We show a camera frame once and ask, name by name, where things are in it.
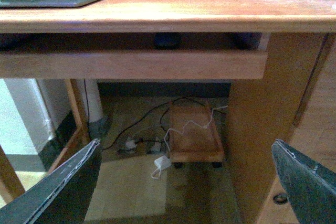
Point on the black computer mouse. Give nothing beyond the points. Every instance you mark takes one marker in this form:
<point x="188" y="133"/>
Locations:
<point x="167" y="40"/>

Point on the wooden rolling cart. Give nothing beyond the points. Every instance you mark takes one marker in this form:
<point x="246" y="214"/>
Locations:
<point x="193" y="136"/>

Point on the wooden desk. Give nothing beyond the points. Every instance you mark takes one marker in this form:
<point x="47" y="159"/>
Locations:
<point x="301" y="32"/>

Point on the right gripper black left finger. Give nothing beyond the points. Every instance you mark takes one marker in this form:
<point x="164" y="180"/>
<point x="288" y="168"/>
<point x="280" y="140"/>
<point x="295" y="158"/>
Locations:
<point x="64" y="195"/>

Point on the white power adapter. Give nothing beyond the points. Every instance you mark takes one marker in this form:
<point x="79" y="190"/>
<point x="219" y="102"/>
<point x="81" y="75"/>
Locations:
<point x="162" y="162"/>

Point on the white wall pipe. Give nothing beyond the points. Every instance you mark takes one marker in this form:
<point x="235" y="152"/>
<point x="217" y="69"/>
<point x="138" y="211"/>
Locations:
<point x="98" y="122"/>

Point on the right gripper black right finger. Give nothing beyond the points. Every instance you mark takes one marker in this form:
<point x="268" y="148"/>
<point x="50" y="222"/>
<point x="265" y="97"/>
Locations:
<point x="309" y="185"/>

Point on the wooden pull-out keyboard tray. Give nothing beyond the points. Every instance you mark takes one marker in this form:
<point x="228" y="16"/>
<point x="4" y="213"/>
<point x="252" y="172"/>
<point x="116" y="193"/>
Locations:
<point x="132" y="56"/>

